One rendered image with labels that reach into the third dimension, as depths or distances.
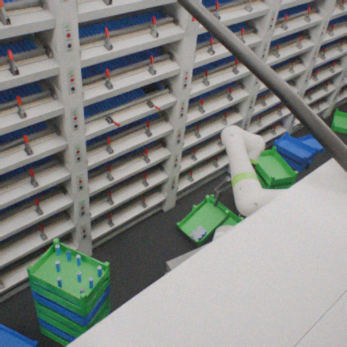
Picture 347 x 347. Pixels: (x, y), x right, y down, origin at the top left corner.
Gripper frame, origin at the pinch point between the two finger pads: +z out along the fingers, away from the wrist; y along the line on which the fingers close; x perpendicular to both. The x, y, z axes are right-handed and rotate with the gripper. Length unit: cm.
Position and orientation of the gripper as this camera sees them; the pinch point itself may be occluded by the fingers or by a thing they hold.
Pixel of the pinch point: (227, 209)
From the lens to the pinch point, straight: 208.3
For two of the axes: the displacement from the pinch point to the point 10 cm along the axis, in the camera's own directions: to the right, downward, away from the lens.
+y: -8.4, -3.6, 4.1
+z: -3.7, 9.3, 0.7
